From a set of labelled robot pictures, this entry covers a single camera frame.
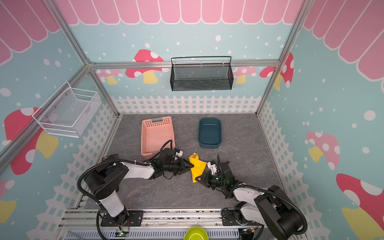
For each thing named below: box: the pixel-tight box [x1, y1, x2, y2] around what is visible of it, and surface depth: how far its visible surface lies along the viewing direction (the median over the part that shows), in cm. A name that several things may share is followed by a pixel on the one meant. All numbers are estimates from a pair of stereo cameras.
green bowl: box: [183, 226, 209, 240], surface depth 70 cm
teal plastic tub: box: [198, 117, 222, 149], surface depth 108 cm
